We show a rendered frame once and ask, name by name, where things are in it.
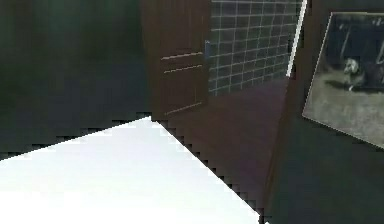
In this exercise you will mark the dark brown room door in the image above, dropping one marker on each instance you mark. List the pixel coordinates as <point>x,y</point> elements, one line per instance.
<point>180,50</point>

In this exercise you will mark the framed grey dog picture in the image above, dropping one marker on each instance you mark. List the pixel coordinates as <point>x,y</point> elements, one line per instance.
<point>350,76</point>

